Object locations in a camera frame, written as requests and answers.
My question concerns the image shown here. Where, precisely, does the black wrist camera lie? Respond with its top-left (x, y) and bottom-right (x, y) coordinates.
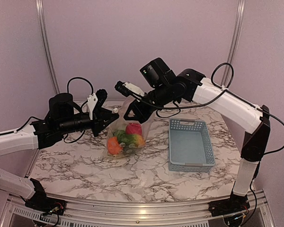
top-left (115, 57), bottom-right (177, 100)
top-left (48, 88), bottom-right (108, 123)

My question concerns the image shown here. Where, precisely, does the orange toy orange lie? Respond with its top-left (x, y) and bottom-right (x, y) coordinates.
top-left (107, 137), bottom-right (123, 155)

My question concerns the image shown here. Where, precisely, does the red toy apple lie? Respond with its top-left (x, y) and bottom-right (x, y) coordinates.
top-left (125, 123), bottom-right (142, 136)

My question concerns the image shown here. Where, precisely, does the green orange toy cucumber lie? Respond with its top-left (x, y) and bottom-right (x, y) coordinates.
top-left (127, 134), bottom-right (145, 148)

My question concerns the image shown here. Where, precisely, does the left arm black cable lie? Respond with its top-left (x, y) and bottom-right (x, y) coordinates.
top-left (63, 77), bottom-right (94, 144)

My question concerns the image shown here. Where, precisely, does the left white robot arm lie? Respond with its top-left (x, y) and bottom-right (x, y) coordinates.
top-left (0, 108), bottom-right (119, 212)

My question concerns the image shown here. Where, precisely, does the right aluminium frame post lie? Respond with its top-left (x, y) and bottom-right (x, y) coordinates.
top-left (221, 0), bottom-right (246, 85)

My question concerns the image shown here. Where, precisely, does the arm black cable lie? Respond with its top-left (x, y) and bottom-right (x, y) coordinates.
top-left (156, 62), bottom-right (284, 156)
top-left (63, 77), bottom-right (94, 144)

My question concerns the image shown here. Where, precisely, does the grey plastic basket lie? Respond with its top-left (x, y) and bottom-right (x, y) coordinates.
top-left (168, 118), bottom-right (215, 173)

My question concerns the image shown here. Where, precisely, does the green toy bell pepper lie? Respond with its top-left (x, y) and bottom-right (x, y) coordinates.
top-left (120, 143), bottom-right (136, 155)

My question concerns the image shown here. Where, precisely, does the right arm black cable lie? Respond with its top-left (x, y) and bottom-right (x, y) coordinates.
top-left (156, 62), bottom-right (284, 156)

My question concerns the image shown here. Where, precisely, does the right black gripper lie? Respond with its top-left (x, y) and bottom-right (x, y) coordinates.
top-left (124, 82), bottom-right (174, 123)

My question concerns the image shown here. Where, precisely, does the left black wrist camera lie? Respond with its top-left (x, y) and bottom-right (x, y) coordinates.
top-left (48, 88), bottom-right (108, 123)

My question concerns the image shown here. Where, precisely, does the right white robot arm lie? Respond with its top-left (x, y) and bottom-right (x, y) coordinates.
top-left (115, 69), bottom-right (270, 217)

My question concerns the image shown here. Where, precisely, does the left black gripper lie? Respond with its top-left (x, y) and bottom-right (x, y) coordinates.
top-left (58, 108), bottom-right (119, 137)

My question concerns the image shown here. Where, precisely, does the green toy cabbage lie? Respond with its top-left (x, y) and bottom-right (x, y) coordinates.
top-left (113, 130), bottom-right (127, 143)

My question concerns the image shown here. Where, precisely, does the aluminium frame post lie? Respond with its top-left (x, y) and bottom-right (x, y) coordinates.
top-left (221, 0), bottom-right (246, 85)
top-left (35, 0), bottom-right (60, 94)

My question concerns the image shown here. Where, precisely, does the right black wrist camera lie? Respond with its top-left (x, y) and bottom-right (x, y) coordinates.
top-left (115, 57), bottom-right (177, 100)

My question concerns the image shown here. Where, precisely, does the front aluminium rail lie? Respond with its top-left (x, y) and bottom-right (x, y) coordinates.
top-left (0, 186), bottom-right (275, 227)

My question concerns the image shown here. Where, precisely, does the clear zip top bag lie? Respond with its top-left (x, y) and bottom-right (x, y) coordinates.
top-left (106, 97), bottom-right (154, 158)

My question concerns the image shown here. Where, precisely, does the left aluminium frame post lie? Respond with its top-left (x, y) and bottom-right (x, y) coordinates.
top-left (35, 0), bottom-right (60, 94)

